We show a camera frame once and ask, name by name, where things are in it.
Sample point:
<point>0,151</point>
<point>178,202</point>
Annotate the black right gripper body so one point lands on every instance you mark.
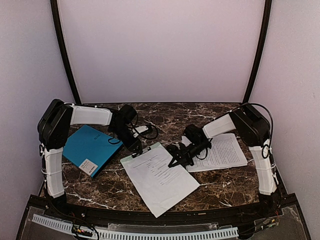
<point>185,155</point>

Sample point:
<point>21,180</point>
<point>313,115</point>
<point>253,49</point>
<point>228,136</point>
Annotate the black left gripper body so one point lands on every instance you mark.
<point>135,146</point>

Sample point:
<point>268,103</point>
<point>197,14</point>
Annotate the white printed form sheet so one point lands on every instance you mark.
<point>183,183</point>

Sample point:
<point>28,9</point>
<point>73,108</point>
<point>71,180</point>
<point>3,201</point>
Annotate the mint green clipboard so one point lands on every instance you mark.
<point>151,177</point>

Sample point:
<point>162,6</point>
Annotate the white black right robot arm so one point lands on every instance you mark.
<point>253,129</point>

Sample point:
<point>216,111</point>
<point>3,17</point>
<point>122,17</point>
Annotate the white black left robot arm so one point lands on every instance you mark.
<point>53,129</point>

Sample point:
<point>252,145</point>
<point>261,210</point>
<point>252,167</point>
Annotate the blue file folder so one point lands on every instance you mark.
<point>90,149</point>

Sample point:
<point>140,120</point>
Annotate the stapled text document stack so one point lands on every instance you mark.
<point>225,152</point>

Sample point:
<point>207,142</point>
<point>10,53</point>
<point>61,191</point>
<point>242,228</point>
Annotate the white slotted cable duct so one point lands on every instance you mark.
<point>139,232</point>

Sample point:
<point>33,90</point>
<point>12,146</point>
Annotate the black left frame post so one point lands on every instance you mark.
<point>63,50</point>

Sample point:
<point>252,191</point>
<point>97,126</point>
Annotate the black frame post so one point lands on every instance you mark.
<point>259,50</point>
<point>63,50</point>

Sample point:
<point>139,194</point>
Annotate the black right frame post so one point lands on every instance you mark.
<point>259,50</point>

